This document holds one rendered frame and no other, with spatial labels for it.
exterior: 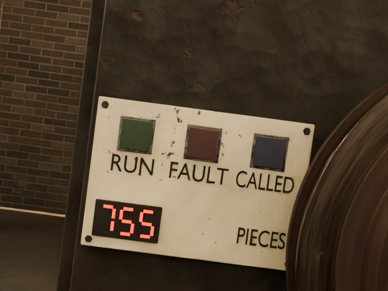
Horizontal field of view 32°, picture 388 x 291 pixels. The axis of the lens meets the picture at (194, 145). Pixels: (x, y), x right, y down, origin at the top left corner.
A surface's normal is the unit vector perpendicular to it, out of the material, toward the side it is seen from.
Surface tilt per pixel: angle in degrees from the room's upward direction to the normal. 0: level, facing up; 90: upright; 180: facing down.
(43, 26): 90
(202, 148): 90
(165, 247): 90
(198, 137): 90
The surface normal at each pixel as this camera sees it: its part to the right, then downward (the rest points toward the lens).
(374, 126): 0.01, 0.06
